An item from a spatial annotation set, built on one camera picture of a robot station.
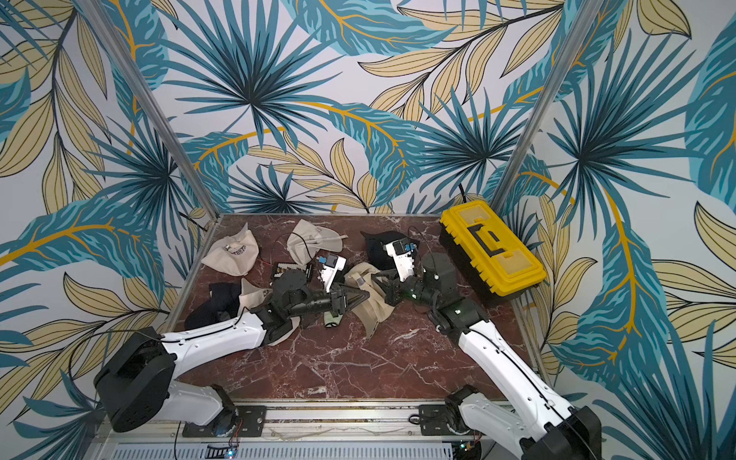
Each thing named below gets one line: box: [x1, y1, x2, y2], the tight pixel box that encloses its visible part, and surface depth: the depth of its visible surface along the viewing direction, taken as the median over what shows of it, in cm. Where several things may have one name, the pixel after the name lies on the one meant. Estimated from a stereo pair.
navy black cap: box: [184, 282, 242, 330], surface depth 84 cm
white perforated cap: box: [286, 218, 349, 267], surface depth 111 cm
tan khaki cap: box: [344, 261, 395, 339], surface depth 73 cm
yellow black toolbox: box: [438, 200, 548, 300], surface depth 90 cm
